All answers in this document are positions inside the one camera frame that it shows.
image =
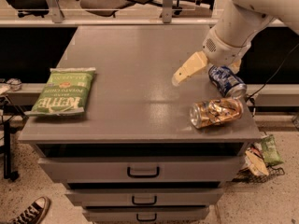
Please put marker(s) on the wire basket with snacks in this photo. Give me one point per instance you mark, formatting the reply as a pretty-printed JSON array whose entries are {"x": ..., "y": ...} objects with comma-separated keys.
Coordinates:
[{"x": 255, "y": 170}]

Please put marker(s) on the bottom grey drawer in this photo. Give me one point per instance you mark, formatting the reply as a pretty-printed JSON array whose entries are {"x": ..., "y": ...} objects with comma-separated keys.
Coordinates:
[{"x": 145, "y": 214}]

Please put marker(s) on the black side stand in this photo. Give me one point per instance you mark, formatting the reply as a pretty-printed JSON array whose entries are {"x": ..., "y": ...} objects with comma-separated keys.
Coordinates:
[{"x": 12, "y": 84}]

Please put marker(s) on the crushed orange soda can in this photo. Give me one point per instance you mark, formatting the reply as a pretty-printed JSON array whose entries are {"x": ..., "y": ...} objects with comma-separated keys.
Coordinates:
[{"x": 215, "y": 112}]

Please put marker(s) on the grey drawer cabinet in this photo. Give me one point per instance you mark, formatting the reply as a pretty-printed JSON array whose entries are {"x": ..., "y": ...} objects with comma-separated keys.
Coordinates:
[{"x": 134, "y": 110}]

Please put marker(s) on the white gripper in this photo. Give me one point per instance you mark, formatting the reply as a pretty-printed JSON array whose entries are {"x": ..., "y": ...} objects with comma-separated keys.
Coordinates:
[{"x": 221, "y": 52}]

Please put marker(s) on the grey drawer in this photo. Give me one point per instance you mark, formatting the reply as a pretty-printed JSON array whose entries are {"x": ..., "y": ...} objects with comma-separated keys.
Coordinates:
[
  {"x": 140, "y": 169},
  {"x": 145, "y": 214},
  {"x": 143, "y": 197}
]

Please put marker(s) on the blue pepsi can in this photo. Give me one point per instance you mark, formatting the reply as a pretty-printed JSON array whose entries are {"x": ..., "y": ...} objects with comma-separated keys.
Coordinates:
[{"x": 227, "y": 83}]

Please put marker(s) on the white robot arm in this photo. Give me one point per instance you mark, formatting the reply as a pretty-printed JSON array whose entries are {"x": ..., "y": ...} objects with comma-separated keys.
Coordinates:
[{"x": 230, "y": 38}]

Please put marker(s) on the green kettle chips bag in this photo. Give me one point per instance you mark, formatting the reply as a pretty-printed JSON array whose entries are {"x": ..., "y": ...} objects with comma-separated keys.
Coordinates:
[{"x": 65, "y": 93}]

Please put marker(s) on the black canvas sneaker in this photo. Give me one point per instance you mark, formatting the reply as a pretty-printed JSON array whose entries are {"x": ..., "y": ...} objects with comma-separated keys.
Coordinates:
[{"x": 34, "y": 213}]

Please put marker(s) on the grey office chair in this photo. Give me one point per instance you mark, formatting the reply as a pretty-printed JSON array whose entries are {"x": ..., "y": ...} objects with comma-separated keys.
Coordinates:
[{"x": 104, "y": 8}]

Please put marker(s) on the green snack bag in basket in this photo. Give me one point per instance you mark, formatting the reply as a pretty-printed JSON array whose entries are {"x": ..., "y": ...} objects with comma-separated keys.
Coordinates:
[{"x": 270, "y": 152}]

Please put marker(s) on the middle grey drawer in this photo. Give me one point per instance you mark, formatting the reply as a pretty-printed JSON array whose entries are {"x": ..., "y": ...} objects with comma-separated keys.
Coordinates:
[{"x": 143, "y": 197}]

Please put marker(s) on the top grey drawer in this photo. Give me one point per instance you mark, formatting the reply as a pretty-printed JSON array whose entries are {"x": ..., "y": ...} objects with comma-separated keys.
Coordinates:
[{"x": 140, "y": 169}]

